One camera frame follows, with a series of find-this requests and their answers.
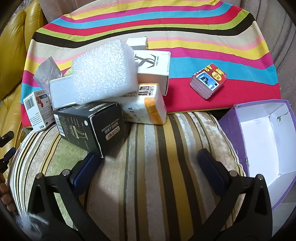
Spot red battery pack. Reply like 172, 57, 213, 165
190, 64, 228, 100

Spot white bubble wrap piece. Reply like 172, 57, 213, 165
72, 38, 139, 105

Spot beige striped plush cushion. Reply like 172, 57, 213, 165
8, 111, 245, 241

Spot rainbow striped cushion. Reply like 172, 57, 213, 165
21, 0, 281, 128

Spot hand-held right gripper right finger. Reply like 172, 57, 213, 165
192, 148, 273, 241

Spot flat white carton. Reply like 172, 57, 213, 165
48, 76, 77, 109

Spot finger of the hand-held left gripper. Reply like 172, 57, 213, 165
0, 131, 14, 146
0, 148, 16, 172

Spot white carton black logo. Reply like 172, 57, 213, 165
132, 50, 171, 96

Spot silver foil packet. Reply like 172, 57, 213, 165
33, 56, 63, 90

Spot purple cardboard box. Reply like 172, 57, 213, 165
217, 98, 296, 211

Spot white orange carton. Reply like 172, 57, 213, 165
102, 83, 167, 126

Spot yellow leather sofa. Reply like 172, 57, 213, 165
0, 0, 49, 139

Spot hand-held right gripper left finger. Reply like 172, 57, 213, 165
28, 153, 104, 241

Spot white medicine box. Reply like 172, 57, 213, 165
23, 89, 56, 132

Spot small white black-edged box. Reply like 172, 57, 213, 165
126, 37, 149, 50

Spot brown bead bracelet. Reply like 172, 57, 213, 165
0, 175, 10, 210

